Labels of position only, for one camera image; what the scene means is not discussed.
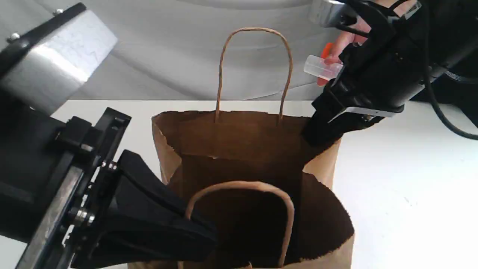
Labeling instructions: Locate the clear tube with orange caps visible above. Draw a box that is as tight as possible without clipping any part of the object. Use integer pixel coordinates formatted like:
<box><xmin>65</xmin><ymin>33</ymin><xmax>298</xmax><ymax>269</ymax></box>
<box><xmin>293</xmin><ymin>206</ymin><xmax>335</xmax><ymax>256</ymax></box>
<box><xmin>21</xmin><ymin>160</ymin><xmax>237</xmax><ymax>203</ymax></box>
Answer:
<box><xmin>303</xmin><ymin>43</ymin><xmax>343</xmax><ymax>81</ymax></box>

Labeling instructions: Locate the silver camera on right arm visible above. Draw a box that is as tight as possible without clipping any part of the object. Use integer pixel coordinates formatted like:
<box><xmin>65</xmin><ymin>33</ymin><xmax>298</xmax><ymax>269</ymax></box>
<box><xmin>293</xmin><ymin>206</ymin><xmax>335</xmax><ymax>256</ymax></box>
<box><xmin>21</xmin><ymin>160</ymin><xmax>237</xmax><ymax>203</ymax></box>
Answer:
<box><xmin>308</xmin><ymin>0</ymin><xmax>357</xmax><ymax>28</ymax></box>

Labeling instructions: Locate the white backdrop cloth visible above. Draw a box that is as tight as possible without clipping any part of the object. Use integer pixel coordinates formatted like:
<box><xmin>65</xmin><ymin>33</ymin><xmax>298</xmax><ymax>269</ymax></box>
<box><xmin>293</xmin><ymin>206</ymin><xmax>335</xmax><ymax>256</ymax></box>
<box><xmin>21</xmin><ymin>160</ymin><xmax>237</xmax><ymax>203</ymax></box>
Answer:
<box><xmin>0</xmin><ymin>0</ymin><xmax>359</xmax><ymax>101</ymax></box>

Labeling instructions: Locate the silver camera on arm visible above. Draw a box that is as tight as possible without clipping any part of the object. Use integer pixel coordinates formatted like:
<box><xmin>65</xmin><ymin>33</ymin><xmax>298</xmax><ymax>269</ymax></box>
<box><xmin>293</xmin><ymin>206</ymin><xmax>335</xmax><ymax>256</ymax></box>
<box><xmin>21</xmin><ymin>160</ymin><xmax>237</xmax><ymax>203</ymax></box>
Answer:
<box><xmin>308</xmin><ymin>0</ymin><xmax>357</xmax><ymax>28</ymax></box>
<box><xmin>1</xmin><ymin>2</ymin><xmax>118</xmax><ymax>115</ymax></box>

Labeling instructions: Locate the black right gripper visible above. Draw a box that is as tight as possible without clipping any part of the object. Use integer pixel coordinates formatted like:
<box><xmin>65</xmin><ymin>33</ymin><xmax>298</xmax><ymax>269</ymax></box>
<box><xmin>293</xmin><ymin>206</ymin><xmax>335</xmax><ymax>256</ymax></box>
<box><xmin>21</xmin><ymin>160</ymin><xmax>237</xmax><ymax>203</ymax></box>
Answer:
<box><xmin>302</xmin><ymin>0</ymin><xmax>477</xmax><ymax>147</ymax></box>

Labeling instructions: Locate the black cable at right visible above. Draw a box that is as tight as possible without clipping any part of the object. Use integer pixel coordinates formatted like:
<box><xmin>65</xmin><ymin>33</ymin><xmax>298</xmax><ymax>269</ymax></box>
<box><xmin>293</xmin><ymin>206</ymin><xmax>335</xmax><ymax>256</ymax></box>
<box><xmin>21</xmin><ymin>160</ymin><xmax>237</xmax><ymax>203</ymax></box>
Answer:
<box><xmin>420</xmin><ymin>0</ymin><xmax>478</xmax><ymax>141</ymax></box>

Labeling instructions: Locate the silver camera on left arm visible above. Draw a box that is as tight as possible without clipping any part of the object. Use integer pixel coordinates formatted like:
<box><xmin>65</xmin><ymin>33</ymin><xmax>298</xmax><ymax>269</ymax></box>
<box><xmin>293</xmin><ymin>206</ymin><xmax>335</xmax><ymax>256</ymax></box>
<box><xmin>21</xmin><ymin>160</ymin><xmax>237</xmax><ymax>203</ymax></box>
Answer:
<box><xmin>1</xmin><ymin>2</ymin><xmax>118</xmax><ymax>115</ymax></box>

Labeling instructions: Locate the brown paper bag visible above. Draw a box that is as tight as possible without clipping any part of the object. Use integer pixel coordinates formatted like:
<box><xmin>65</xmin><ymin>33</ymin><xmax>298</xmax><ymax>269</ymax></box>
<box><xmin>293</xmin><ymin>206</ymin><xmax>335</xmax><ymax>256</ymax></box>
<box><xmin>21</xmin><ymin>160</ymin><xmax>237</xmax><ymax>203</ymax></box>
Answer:
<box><xmin>127</xmin><ymin>27</ymin><xmax>355</xmax><ymax>269</ymax></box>

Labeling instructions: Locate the person's bare hand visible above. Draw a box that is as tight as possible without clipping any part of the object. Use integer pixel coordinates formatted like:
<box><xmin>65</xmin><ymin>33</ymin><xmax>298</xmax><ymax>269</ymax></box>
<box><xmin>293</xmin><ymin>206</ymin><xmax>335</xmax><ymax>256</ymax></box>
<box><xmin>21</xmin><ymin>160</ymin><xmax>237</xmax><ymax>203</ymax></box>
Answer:
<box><xmin>317</xmin><ymin>0</ymin><xmax>416</xmax><ymax>86</ymax></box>

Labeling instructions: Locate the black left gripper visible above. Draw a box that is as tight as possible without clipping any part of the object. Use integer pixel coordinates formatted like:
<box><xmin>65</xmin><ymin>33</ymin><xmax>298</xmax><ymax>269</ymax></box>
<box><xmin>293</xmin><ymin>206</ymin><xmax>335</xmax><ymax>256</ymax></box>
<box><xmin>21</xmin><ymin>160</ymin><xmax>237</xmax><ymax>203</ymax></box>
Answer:
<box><xmin>0</xmin><ymin>93</ymin><xmax>217</xmax><ymax>269</ymax></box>

